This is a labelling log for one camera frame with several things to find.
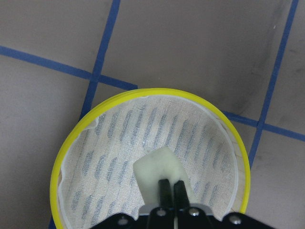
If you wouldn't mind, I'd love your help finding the white steamed bun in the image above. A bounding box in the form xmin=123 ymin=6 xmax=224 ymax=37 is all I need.
xmin=133 ymin=146 xmax=197 ymax=205

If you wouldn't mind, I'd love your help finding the yellow bamboo steamer centre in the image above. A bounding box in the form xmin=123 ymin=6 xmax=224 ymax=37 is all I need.
xmin=50 ymin=88 xmax=251 ymax=229

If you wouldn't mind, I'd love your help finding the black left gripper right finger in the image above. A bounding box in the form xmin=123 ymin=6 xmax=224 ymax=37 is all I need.
xmin=173 ymin=180 xmax=190 ymax=210

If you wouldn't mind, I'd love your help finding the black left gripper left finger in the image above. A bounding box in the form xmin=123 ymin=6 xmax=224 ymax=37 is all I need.
xmin=158 ymin=179 xmax=173 ymax=209

